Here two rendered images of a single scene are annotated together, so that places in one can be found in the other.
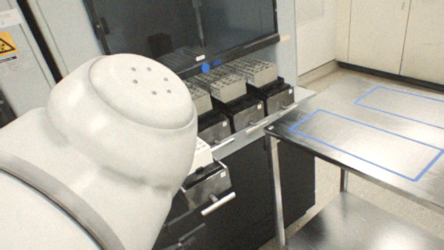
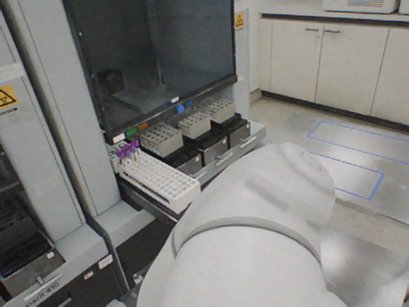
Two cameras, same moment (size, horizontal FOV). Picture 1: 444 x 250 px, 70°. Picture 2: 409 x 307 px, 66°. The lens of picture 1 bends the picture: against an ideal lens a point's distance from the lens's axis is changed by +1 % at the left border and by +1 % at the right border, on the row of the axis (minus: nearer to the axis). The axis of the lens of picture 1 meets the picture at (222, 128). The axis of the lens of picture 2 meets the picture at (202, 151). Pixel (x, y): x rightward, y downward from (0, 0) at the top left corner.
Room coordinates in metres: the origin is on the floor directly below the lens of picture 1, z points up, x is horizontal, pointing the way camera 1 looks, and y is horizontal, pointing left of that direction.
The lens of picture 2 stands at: (-0.02, 0.19, 1.43)
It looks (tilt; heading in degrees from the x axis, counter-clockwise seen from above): 33 degrees down; 346
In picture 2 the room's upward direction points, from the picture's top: 6 degrees counter-clockwise
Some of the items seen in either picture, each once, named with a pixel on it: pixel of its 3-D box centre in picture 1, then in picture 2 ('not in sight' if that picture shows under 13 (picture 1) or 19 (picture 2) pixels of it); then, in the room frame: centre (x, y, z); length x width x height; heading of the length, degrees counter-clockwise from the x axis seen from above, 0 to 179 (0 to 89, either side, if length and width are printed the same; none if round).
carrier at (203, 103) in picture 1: (195, 106); (169, 144); (0.95, 0.07, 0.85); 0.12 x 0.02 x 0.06; 120
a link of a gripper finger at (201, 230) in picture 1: (193, 235); not in sight; (0.50, 0.11, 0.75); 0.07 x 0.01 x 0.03; 119
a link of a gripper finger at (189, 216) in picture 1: (182, 221); not in sight; (0.55, 0.14, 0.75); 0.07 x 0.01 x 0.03; 119
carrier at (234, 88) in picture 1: (232, 90); (198, 127); (1.03, -0.06, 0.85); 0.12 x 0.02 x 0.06; 119
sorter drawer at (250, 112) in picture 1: (202, 90); (163, 126); (1.23, 0.05, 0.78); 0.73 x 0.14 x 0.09; 29
